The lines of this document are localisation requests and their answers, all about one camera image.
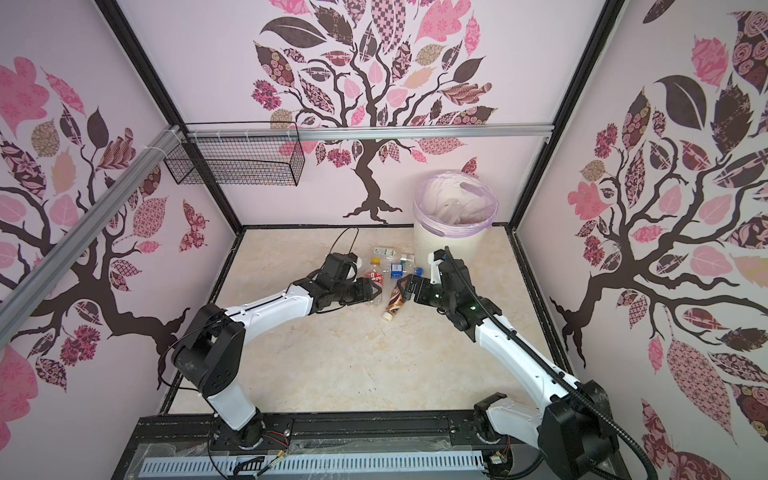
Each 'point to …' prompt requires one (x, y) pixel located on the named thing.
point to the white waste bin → (472, 248)
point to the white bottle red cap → (450, 212)
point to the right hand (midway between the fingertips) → (409, 281)
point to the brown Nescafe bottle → (396, 301)
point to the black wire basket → (240, 153)
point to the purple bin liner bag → (478, 203)
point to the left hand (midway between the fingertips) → (375, 295)
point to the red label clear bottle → (376, 272)
